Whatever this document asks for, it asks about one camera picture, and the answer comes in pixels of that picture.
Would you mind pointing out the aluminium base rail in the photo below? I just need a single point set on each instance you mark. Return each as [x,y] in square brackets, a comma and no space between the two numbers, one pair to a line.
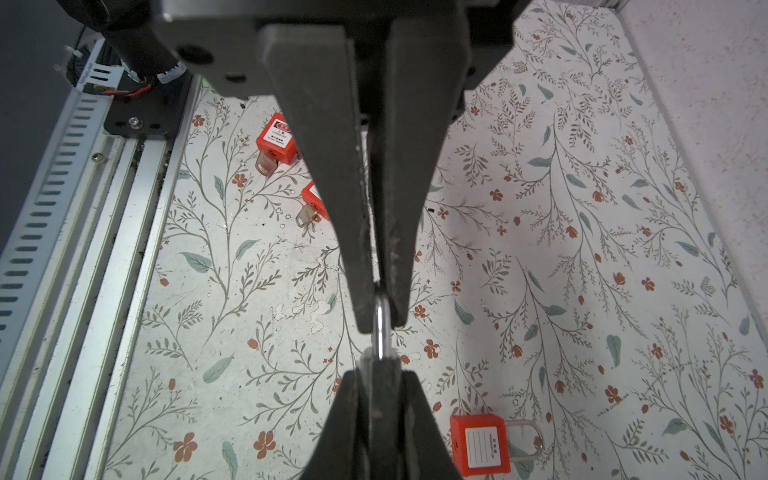
[76,269]

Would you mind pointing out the red padlock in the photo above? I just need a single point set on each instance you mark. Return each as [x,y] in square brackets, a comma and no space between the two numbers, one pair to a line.
[480,444]
[276,145]
[313,209]

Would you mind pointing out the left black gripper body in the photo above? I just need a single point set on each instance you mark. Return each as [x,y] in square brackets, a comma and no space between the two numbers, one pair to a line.
[217,39]

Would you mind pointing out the black padlock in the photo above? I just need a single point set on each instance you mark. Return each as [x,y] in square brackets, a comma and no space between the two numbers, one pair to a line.
[382,380]

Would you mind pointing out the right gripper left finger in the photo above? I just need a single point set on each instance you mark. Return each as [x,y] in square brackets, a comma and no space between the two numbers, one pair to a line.
[341,450]

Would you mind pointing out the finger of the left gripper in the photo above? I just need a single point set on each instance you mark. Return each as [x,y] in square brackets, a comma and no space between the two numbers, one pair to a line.
[311,71]
[424,64]

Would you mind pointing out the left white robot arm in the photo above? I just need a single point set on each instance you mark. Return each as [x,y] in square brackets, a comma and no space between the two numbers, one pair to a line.
[128,27]

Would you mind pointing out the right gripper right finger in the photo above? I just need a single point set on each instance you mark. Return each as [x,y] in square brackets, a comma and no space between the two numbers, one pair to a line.
[424,455]

